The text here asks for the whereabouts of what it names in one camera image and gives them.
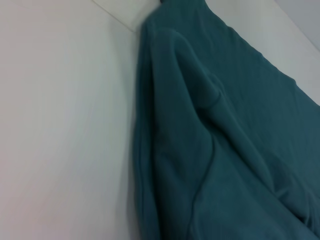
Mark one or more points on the teal t-shirt with pink print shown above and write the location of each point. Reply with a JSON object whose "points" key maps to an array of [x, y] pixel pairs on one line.
{"points": [[225, 137]]}

